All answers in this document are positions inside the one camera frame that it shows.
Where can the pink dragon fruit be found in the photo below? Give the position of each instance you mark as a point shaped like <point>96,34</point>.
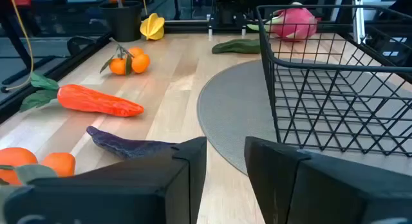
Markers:
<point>296,22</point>

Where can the dark purple eggplant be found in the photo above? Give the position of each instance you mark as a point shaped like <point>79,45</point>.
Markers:
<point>125,146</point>

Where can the mandarin cluster with twig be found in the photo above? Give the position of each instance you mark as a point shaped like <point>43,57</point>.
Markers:
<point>140,63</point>

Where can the mandarin cluster with broad leaf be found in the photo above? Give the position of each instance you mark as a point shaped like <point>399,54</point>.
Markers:
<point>61,163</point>

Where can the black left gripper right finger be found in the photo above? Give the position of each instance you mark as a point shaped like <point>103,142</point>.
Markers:
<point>322,192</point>

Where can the black plant pot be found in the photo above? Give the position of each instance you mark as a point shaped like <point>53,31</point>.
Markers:
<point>122,22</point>

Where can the dark green pepper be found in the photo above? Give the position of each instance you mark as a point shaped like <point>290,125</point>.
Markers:
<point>238,46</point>

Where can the grey round mat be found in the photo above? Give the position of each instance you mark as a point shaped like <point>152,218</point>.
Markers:
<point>235,111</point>

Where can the orange carrot with green leaves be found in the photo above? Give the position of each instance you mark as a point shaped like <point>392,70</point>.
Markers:
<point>96,101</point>

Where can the silver frame post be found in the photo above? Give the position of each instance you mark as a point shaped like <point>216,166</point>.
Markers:
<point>359,21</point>

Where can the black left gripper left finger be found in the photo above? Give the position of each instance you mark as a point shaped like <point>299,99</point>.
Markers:
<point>128,192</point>

